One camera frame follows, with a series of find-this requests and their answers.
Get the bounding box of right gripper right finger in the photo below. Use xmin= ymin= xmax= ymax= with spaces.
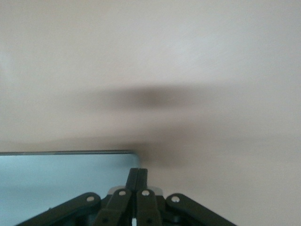
xmin=136 ymin=168 xmax=238 ymax=226

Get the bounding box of grey aluminium laptop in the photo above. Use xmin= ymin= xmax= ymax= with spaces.
xmin=0 ymin=150 xmax=142 ymax=226

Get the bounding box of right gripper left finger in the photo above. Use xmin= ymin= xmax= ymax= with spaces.
xmin=14 ymin=167 xmax=141 ymax=226

